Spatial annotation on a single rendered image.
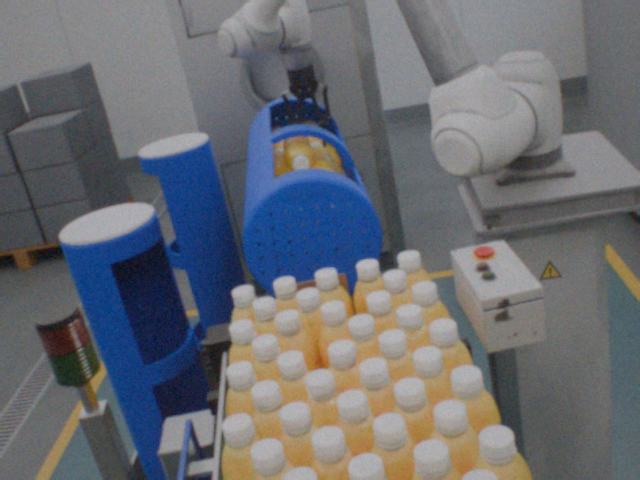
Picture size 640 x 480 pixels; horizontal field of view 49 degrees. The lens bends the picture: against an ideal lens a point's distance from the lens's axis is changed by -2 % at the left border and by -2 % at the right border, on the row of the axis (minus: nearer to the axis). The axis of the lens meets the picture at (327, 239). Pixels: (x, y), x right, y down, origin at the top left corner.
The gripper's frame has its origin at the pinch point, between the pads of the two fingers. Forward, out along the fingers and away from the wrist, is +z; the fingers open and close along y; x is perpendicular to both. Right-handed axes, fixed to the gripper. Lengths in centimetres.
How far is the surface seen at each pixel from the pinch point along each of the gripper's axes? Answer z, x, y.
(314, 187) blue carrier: -7, 66, 3
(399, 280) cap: 3, 93, -7
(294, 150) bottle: -4.9, 28.7, 5.8
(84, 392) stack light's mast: 1, 112, 41
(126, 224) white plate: 11, 10, 56
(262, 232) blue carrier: 0, 66, 15
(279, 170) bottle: -0.6, 28.3, 10.5
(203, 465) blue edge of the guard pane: 22, 106, 30
